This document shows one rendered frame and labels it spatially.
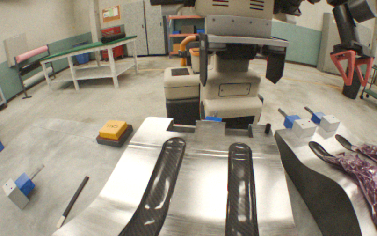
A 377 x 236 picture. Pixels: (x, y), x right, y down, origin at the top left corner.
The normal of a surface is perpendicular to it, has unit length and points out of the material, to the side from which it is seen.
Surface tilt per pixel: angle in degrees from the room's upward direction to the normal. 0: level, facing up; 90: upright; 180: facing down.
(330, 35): 90
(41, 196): 0
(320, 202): 90
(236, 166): 5
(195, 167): 3
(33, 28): 90
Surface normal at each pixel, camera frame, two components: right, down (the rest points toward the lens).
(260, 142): -0.04, -0.85
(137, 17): -0.22, 0.52
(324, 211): -0.99, 0.09
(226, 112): 0.11, 0.64
